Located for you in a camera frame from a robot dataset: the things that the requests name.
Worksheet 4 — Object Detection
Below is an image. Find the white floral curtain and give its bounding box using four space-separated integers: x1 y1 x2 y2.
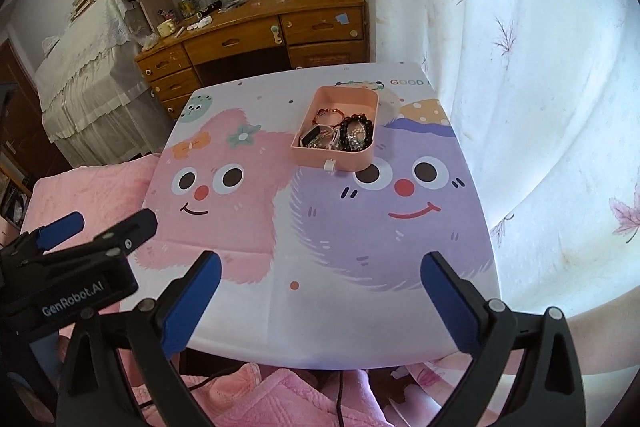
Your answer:
364 0 640 377

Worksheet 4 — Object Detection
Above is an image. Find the pink smartwatch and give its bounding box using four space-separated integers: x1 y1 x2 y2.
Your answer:
298 124 340 150

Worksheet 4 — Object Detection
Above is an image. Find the white lace covered furniture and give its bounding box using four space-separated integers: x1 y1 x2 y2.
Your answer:
35 0 174 167

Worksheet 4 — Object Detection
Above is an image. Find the pink plastic tray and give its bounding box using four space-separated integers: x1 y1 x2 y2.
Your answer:
291 86 378 172

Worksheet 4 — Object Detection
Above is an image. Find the cartoon printed table mat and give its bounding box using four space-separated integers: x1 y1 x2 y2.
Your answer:
131 63 499 369

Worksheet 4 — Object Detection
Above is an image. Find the red string bracelet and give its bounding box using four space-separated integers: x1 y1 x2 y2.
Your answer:
312 105 347 126

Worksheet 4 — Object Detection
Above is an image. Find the black bead bracelet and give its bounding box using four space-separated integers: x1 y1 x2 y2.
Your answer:
339 114 374 153

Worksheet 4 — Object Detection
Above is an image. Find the wooden desk with drawers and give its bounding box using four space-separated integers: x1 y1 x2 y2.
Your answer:
136 0 370 120

